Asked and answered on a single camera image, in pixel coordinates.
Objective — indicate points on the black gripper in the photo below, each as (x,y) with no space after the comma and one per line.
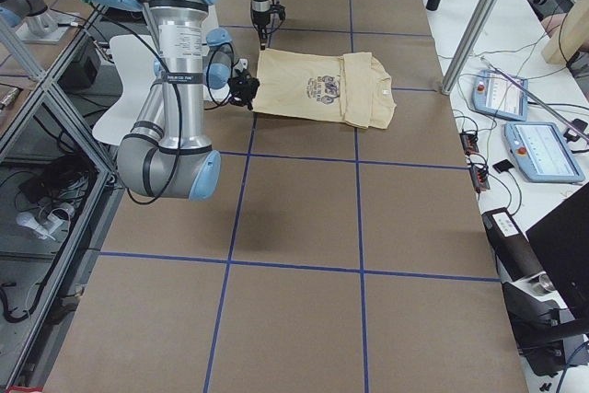
(260,21)
(242,88)

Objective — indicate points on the cream long-sleeve printed shirt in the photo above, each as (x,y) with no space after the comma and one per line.
(353,88)

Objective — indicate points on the white plastic chair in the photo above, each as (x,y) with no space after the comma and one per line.
(134,65)

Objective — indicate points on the far blue teach pendant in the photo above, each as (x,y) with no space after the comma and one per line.
(494,95)

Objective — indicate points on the blue teach pendant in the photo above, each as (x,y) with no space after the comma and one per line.
(494,95)
(541,153)

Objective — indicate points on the near blue teach pendant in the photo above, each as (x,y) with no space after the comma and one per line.
(541,153)

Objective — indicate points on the black monitor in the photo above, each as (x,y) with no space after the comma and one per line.
(560,242)

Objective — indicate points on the black label printer box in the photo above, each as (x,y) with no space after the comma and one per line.
(527,313)

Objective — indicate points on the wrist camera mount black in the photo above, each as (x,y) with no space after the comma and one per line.
(278,10)

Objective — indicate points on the aluminium frame post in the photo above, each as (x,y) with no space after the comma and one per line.
(473,29)

